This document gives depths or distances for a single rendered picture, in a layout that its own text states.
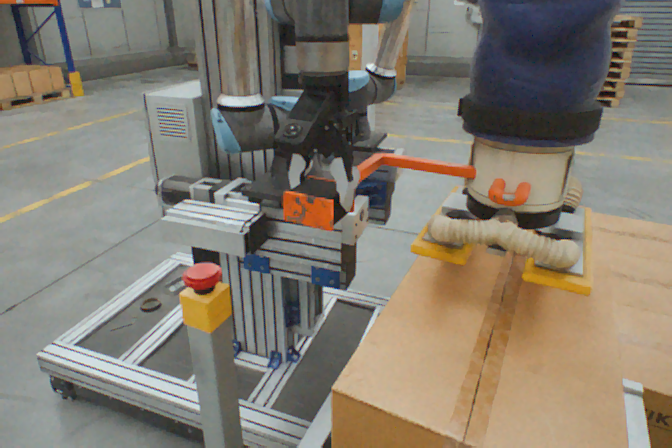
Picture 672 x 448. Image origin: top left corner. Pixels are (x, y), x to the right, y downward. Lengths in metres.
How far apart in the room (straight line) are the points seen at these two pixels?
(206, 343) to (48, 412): 1.42
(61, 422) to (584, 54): 2.09
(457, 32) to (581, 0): 10.07
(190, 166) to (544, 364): 1.16
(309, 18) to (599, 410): 0.69
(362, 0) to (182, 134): 0.91
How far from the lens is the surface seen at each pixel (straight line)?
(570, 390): 0.83
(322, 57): 0.64
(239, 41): 1.09
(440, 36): 10.88
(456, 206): 0.93
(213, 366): 0.96
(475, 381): 0.80
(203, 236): 1.26
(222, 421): 1.06
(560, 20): 0.77
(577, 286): 0.81
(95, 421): 2.17
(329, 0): 0.64
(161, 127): 1.58
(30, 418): 2.30
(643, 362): 1.65
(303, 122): 0.62
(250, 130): 1.12
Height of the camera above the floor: 1.49
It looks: 23 degrees down
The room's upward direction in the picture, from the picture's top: straight up
